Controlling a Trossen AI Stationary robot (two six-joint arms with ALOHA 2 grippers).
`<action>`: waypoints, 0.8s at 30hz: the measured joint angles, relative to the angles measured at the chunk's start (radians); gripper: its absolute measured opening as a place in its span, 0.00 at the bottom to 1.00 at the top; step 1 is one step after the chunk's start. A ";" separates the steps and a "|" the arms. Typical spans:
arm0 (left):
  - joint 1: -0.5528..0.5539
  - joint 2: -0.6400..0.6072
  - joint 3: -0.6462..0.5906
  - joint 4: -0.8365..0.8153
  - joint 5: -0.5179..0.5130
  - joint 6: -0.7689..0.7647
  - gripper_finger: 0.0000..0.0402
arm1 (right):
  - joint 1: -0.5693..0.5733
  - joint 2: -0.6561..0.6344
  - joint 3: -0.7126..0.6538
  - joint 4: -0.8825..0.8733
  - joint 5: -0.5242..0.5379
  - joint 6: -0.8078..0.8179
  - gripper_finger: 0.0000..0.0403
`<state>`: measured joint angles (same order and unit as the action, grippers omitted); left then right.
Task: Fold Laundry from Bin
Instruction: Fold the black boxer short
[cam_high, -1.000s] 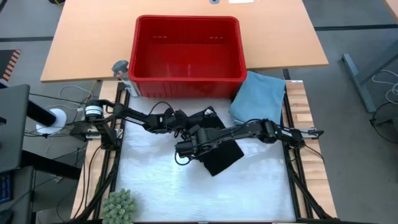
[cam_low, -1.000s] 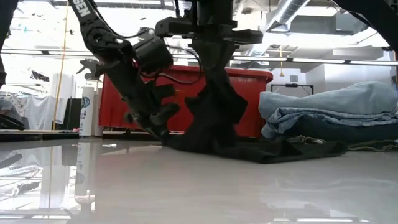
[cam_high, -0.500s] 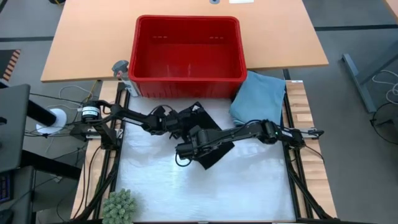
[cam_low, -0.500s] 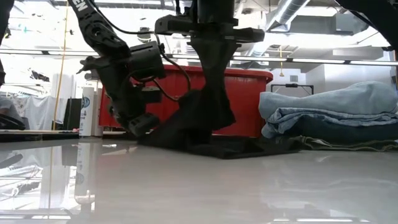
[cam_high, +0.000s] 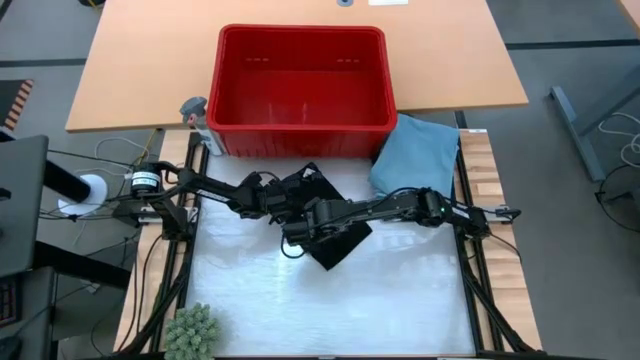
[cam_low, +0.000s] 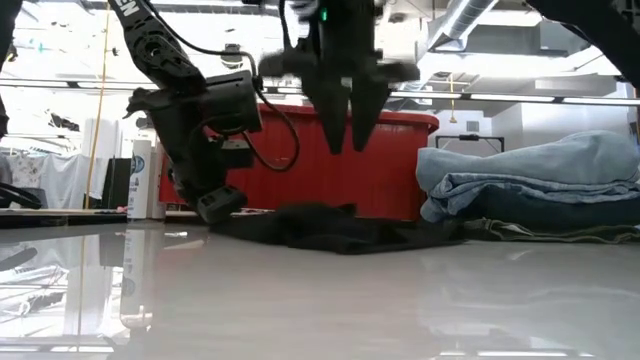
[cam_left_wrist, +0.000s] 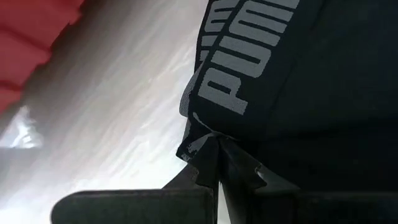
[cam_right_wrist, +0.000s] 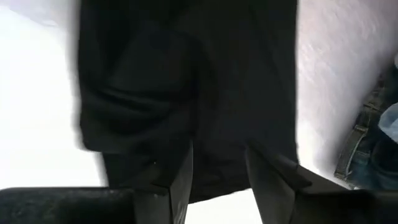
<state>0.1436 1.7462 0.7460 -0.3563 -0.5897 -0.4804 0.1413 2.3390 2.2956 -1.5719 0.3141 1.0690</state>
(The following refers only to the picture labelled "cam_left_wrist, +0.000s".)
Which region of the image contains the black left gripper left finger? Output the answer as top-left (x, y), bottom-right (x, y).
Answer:
top-left (51, 136), bottom-right (220, 224)

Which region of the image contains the red plastic bin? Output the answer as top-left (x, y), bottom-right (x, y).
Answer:
top-left (0, 0), bottom-right (86, 114)

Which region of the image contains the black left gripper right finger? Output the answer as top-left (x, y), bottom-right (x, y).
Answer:
top-left (219, 136), bottom-right (398, 224)

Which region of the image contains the black garment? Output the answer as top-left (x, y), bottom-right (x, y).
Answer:
top-left (175, 0), bottom-right (398, 192)

